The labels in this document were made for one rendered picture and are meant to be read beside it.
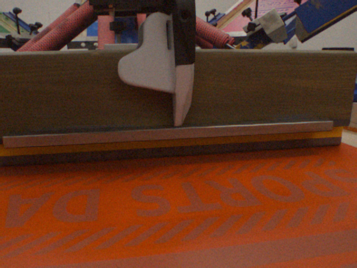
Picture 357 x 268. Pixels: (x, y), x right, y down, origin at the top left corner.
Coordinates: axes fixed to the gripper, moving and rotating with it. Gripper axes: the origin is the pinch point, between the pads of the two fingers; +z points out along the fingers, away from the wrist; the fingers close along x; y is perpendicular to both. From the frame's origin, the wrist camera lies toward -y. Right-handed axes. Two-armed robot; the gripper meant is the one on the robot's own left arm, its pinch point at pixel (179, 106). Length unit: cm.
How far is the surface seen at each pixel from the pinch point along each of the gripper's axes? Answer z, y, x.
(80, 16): -18, 15, -85
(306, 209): 4.9, -5.2, 12.9
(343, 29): -20, -200, -237
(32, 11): -67, 103, -432
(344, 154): 5.4, -15.7, 3.0
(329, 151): 5.4, -14.8, 1.8
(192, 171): 4.8, 0.1, 4.4
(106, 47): -6.6, 6.8, -45.3
